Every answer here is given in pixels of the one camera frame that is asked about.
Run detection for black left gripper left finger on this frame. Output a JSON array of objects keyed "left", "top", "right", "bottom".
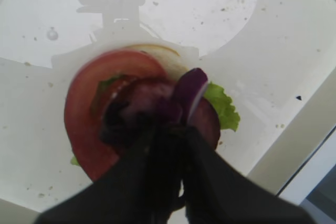
[{"left": 35, "top": 125, "right": 184, "bottom": 223}]

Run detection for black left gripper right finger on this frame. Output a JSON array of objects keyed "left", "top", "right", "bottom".
[{"left": 183, "top": 127, "right": 314, "bottom": 223}]

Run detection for purple cabbage shreds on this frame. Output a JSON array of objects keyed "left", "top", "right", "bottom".
[{"left": 101, "top": 68, "right": 208, "bottom": 146}]

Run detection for lettuce leaf on bun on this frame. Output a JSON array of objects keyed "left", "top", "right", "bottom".
[{"left": 204, "top": 82, "right": 240, "bottom": 132}]

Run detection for tomato slice on tray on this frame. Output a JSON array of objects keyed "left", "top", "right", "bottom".
[{"left": 64, "top": 49, "right": 167, "bottom": 181}]

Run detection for round sausage slice on tray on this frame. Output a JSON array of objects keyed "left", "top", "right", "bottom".
[{"left": 131, "top": 77, "right": 220, "bottom": 151}]

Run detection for bottom bun on tray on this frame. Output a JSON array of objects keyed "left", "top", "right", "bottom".
[{"left": 125, "top": 44, "right": 188, "bottom": 80}]

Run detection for silver metal tray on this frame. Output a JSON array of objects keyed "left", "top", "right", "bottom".
[{"left": 1, "top": 0, "right": 335, "bottom": 211}]

